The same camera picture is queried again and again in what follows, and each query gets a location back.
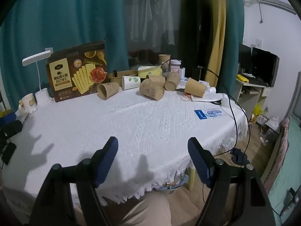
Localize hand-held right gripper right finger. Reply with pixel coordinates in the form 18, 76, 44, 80
187, 137, 277, 226

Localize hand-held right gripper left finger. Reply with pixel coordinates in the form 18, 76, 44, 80
29, 136, 119, 226

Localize plain brown paper cup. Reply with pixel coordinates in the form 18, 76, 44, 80
97, 82, 120, 100
184, 77, 207, 98

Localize white green-print paper cup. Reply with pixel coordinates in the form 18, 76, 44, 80
121, 75, 141, 91

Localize large printed brown paper cup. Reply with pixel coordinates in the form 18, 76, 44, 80
139, 78, 165, 101

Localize pale green table leg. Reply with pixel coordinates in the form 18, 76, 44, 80
187, 164, 196, 190

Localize white fringed tablecloth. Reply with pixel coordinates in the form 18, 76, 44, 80
1, 88, 249, 204

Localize blue and white card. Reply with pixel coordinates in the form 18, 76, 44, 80
194, 109, 226, 120

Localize person's leg beige trousers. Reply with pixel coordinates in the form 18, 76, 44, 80
0, 186, 171, 226

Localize white power strip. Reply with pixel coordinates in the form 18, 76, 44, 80
258, 133, 271, 145

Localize white side desk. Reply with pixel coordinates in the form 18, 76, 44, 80
236, 78, 274, 121

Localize teal bed sheet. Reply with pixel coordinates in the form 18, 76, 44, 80
263, 116, 301, 226

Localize white printed mug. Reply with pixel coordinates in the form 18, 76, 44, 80
18, 93, 38, 115

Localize brown cracker box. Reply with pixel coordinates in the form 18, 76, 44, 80
46, 40, 109, 103

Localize black phone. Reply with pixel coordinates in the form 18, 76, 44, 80
1, 142, 17, 166

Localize clear jar pink label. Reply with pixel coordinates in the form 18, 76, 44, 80
170, 60, 183, 79

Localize yellow tissue box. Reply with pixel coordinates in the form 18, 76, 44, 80
137, 66, 163, 79

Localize black monitor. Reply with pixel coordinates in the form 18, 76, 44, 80
251, 47, 280, 88

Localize white desk lamp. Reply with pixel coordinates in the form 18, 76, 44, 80
22, 50, 53, 105

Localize yellow curtain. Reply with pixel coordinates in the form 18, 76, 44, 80
204, 0, 227, 90

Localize narrow teal curtain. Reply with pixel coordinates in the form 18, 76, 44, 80
225, 0, 244, 83

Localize wide teal curtain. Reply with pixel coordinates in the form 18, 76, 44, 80
0, 0, 130, 113

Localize hanging white clothes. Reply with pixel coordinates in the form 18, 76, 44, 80
129, 0, 176, 49

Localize black cable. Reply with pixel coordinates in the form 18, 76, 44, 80
197, 65, 251, 204

